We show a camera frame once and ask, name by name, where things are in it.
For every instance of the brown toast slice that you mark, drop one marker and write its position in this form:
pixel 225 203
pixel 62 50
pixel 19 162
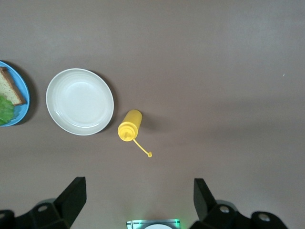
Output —
pixel 9 88

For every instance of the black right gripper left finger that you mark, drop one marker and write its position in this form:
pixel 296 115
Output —
pixel 59 214

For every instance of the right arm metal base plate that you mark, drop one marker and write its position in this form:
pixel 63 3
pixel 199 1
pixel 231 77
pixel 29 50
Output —
pixel 133 224

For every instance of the yellow squeeze bottle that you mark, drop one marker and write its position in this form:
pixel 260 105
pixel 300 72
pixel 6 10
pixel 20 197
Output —
pixel 131 124

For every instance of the green lettuce leaf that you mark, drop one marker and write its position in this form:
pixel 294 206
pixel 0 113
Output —
pixel 6 111

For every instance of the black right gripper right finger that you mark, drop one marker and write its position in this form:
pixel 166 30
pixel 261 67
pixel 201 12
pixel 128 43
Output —
pixel 214 219

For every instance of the blue plate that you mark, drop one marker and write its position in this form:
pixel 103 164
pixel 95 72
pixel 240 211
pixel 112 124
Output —
pixel 22 112

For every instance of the cream plate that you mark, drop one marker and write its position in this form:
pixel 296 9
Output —
pixel 79 102

